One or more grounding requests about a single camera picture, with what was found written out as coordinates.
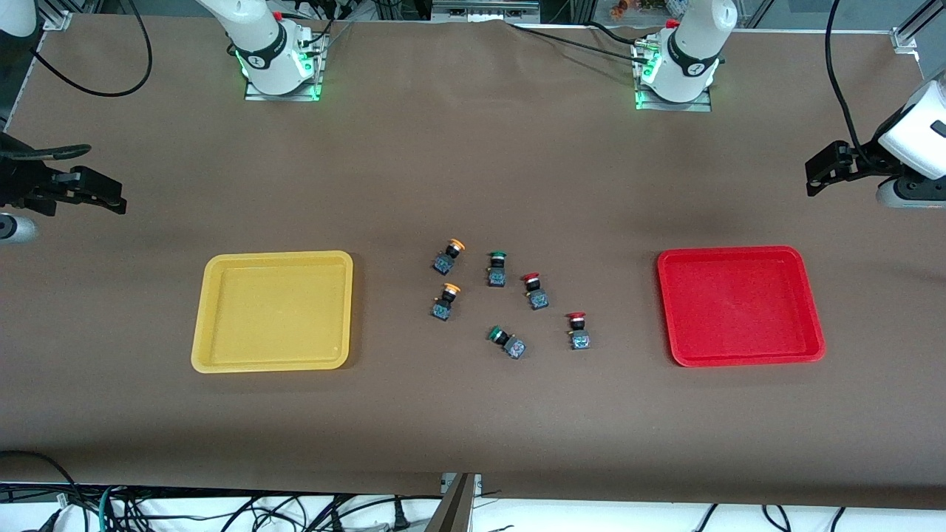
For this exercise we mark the yellow cap push button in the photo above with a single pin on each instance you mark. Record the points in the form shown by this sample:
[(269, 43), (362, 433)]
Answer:
[(442, 310), (443, 262)]

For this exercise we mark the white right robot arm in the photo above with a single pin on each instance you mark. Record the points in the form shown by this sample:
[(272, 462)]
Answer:
[(266, 44)]

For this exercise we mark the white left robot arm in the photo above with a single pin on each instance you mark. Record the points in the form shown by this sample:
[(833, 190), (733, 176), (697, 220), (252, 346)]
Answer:
[(691, 52)]

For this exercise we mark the yellow plastic tray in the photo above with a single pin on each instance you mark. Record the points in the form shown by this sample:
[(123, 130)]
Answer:
[(273, 310)]

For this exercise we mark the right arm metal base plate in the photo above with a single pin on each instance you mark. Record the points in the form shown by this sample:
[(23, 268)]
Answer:
[(295, 96)]

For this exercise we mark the brown table cover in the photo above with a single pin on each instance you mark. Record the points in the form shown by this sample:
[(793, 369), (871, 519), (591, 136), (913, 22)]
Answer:
[(473, 148)]

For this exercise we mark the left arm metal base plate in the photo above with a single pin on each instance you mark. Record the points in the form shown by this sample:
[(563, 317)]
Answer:
[(695, 106)]

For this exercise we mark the aluminium frame profile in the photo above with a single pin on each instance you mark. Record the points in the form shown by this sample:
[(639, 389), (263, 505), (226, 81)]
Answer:
[(913, 33), (55, 16)]

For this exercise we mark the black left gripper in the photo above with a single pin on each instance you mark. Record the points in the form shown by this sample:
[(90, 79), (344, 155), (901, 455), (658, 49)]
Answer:
[(862, 163)]

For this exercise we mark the red cap push button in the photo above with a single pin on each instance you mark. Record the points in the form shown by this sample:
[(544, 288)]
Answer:
[(538, 299), (579, 340)]

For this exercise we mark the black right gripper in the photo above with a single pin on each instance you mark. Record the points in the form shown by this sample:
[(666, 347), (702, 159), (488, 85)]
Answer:
[(16, 179)]

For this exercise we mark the grey metal rail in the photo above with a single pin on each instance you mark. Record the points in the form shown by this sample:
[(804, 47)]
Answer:
[(484, 9)]

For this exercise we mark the red plastic tray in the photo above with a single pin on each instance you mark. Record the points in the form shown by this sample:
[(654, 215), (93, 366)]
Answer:
[(739, 307)]

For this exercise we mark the green cap push button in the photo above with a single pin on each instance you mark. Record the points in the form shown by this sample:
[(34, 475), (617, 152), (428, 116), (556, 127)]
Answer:
[(496, 277), (515, 347)]

